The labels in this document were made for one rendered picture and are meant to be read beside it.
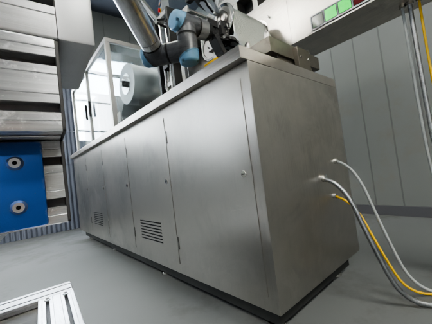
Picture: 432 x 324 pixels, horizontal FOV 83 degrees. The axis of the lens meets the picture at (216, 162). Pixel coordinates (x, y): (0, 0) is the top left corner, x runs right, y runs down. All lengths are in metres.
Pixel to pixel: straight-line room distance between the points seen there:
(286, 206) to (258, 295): 0.29
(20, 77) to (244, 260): 0.75
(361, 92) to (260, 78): 1.81
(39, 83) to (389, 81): 2.40
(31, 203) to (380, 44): 2.53
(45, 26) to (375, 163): 2.41
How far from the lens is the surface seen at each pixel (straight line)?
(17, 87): 0.28
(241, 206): 0.80
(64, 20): 0.31
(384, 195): 2.51
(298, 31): 1.45
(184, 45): 0.99
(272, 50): 1.05
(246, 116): 0.76
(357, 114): 2.55
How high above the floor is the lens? 0.54
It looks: 2 degrees up
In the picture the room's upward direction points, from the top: 7 degrees counter-clockwise
